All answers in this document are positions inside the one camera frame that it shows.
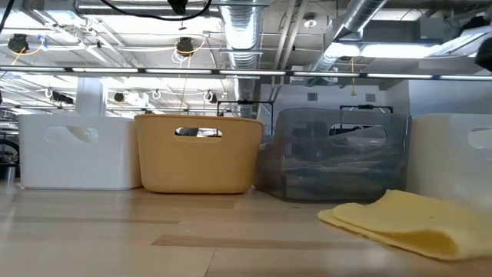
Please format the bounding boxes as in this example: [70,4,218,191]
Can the black ceiling box yellow cable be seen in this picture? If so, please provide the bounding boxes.
[172,34,211,65]
[6,32,46,66]

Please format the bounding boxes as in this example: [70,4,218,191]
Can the grey translucent plastic bin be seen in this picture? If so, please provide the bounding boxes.
[255,107,412,203]

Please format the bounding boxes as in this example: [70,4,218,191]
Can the white plastic bin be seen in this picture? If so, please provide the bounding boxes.
[18,114,142,191]
[405,113,492,209]

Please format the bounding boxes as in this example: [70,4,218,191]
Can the yellow hanging cord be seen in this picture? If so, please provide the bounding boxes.
[349,57,357,97]

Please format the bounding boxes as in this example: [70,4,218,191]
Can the yellow folded cloth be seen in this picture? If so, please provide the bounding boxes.
[317,189,492,262]

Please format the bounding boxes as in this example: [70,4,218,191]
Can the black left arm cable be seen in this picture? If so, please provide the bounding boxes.
[98,0,214,22]

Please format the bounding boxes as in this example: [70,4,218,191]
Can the black hanging cable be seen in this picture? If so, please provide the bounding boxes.
[0,0,15,34]

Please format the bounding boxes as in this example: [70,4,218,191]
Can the long ceiling light strip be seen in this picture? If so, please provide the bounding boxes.
[0,65,492,81]

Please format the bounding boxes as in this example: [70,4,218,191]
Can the silver ribbed ventilation duct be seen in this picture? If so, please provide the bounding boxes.
[219,0,267,104]

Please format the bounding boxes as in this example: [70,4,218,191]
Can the black rectangular stand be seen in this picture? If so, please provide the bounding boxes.
[340,104,394,115]

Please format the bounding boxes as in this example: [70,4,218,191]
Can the orange plastic bin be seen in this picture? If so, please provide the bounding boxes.
[134,114,265,195]

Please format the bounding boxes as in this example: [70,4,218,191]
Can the silver smooth ventilation duct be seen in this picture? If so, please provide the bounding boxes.
[307,0,390,88]

